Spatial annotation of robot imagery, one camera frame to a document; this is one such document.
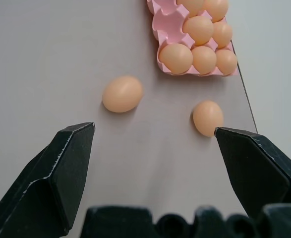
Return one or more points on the beige egg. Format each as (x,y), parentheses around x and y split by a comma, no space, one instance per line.
(176,58)
(207,117)
(226,62)
(215,8)
(123,94)
(191,6)
(223,33)
(198,29)
(204,60)

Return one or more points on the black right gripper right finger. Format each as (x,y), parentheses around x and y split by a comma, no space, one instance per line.
(254,168)

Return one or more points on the pink egg tray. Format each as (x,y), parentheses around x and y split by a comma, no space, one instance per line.
(170,27)

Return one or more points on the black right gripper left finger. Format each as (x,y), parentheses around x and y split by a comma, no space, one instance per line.
(48,178)

